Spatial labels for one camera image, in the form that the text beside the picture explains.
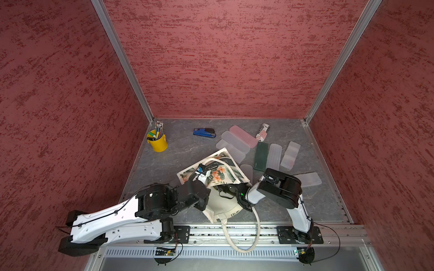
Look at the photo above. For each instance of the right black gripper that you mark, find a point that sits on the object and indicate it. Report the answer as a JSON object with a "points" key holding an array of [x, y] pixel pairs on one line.
{"points": [[217, 187]]}

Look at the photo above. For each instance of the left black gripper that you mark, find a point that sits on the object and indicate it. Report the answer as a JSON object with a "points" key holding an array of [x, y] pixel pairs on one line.
{"points": [[200, 205]]}

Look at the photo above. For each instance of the large white pencil case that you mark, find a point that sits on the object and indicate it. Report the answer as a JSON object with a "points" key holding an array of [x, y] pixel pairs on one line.
{"points": [[235, 153]]}

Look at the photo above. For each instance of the floral canvas tote bag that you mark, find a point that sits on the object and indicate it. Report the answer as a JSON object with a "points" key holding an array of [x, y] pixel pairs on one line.
{"points": [[220, 210]]}

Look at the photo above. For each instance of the green pencil case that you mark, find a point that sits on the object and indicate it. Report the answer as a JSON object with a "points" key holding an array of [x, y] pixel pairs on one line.
{"points": [[261, 156]]}

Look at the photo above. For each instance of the clear ribbed pencil case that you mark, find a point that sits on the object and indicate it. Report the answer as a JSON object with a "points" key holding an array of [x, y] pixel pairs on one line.
{"points": [[274, 156]]}

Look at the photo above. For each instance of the pink pencil case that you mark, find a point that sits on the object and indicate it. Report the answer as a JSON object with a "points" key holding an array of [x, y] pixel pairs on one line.
{"points": [[244, 136]]}

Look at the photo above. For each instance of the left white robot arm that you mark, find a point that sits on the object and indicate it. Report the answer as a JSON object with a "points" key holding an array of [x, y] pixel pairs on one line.
{"points": [[146, 216]]}

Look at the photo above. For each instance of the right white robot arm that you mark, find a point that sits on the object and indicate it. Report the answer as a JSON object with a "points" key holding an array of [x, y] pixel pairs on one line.
{"points": [[286, 191]]}

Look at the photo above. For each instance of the blue black stapler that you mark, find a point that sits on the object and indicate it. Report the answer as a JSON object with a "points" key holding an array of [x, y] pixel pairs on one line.
{"points": [[205, 132]]}

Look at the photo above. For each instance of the flag pattern can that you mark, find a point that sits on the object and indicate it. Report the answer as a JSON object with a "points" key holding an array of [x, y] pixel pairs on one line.
{"points": [[262, 133]]}

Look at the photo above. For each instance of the yellow pen cup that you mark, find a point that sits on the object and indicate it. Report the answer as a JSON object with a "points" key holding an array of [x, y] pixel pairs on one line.
{"points": [[157, 138]]}

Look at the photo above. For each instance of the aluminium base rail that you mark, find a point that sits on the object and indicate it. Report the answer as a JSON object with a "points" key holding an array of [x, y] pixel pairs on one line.
{"points": [[244, 242]]}

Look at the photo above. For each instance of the left corner aluminium post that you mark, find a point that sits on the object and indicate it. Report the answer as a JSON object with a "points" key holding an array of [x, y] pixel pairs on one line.
{"points": [[109, 28]]}

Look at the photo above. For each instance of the corner aluminium post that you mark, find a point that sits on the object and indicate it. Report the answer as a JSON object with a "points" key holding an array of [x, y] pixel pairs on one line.
{"points": [[357, 32], [109, 28]]}

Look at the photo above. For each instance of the right corner aluminium post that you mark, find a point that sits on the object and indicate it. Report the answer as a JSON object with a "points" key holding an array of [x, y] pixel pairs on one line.
{"points": [[357, 32]]}

